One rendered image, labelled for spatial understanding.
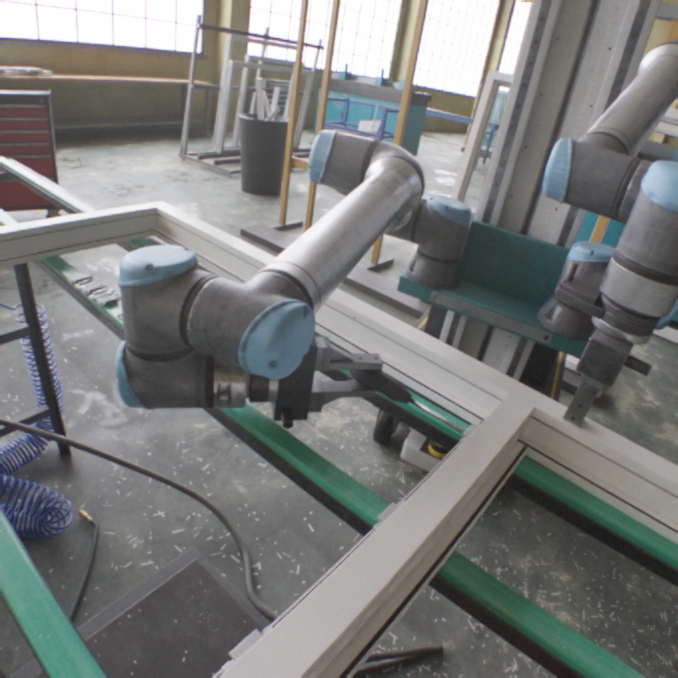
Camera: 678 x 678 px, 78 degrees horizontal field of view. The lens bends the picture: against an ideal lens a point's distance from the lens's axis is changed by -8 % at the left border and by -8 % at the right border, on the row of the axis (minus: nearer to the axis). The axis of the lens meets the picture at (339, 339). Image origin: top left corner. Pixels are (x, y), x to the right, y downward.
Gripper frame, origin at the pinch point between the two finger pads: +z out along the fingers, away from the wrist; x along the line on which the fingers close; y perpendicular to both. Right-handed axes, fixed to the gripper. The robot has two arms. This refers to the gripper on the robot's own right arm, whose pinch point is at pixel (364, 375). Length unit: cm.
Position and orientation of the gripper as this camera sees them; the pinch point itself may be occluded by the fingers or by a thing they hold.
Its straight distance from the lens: 68.3
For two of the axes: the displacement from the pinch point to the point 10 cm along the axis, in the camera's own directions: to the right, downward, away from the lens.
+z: 9.7, 0.2, 2.6
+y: 2.1, 5.3, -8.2
